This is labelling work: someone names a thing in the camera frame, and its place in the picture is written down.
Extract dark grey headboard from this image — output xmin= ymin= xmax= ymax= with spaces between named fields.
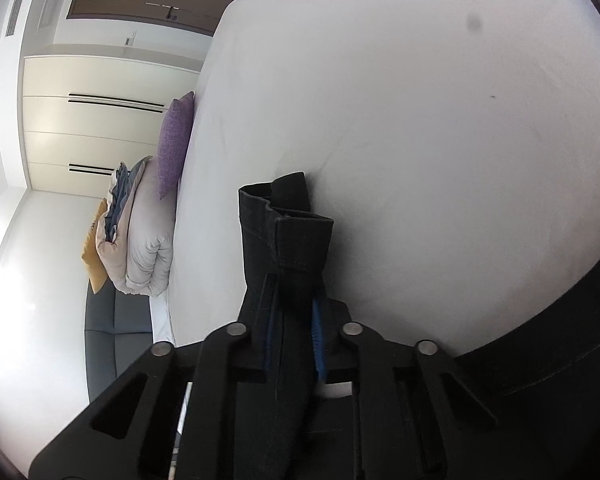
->
xmin=84 ymin=280 xmax=152 ymax=401

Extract purple cushion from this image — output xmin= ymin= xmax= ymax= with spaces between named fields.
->
xmin=157 ymin=91 xmax=195 ymax=198

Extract folded blue grey cloth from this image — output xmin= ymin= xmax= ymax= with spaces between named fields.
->
xmin=105 ymin=156 xmax=151 ymax=242

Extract yellow pillow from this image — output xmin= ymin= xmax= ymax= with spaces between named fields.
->
xmin=81 ymin=198 xmax=108 ymax=294

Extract cream wardrobe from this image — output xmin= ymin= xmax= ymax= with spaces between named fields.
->
xmin=21 ymin=52 xmax=202 ymax=197

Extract black denim pants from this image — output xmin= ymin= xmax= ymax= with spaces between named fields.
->
xmin=237 ymin=171 xmax=336 ymax=411

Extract folded beige duvet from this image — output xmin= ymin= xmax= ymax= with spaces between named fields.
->
xmin=96 ymin=157 xmax=176 ymax=297

